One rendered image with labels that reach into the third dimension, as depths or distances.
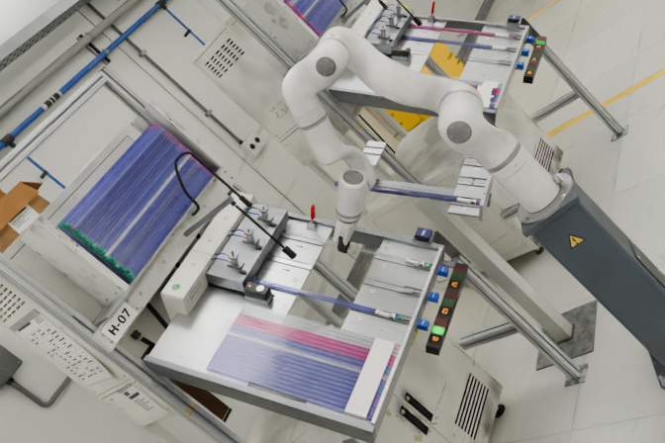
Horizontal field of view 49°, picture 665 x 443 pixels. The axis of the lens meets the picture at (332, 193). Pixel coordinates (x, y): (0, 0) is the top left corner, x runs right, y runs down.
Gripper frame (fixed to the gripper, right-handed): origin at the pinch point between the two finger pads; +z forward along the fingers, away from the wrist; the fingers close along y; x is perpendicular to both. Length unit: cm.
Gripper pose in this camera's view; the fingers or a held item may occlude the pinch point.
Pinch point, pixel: (343, 245)
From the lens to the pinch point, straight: 239.0
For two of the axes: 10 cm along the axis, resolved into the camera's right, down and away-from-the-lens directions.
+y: -3.7, 6.4, -6.7
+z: -0.7, 7.0, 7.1
